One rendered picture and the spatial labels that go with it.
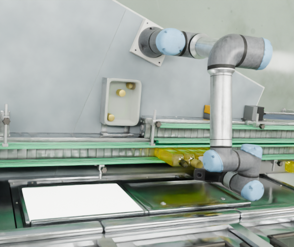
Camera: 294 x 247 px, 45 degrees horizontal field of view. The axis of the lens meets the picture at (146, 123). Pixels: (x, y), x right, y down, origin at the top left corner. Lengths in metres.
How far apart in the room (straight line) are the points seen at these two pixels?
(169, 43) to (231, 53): 0.42
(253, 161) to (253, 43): 0.41
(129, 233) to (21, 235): 0.34
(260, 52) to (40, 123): 1.01
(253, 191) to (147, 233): 0.39
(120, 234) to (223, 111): 0.53
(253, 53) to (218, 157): 0.38
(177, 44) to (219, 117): 0.51
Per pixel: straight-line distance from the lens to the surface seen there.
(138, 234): 1.24
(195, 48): 1.63
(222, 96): 1.24
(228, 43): 1.28
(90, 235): 1.21
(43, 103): 1.72
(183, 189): 1.64
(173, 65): 1.91
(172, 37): 1.62
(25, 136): 1.62
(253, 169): 1.32
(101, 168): 1.58
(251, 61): 1.33
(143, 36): 1.76
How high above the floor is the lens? 2.44
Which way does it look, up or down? 65 degrees down
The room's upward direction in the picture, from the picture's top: 113 degrees clockwise
